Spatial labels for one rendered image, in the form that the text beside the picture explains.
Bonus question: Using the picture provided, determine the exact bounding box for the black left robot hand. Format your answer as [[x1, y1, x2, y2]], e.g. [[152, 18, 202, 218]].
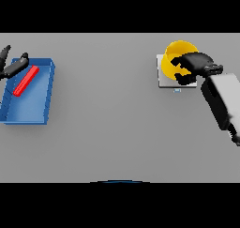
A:
[[0, 44, 30, 82]]

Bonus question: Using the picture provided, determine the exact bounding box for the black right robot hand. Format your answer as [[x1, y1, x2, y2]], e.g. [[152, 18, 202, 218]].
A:
[[171, 52, 224, 86]]

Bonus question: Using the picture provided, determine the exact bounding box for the yellow bowl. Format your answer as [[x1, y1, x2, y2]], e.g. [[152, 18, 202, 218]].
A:
[[160, 39, 200, 82]]

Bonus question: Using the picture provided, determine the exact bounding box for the red beaker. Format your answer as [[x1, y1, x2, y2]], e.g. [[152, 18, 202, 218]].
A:
[[12, 65, 40, 98]]

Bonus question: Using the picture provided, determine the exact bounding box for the pale square measuring scale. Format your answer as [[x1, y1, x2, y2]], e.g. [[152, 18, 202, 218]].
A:
[[156, 53, 199, 89]]

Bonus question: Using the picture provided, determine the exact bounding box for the blue tray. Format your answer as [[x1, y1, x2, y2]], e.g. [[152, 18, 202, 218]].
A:
[[0, 57, 56, 126]]

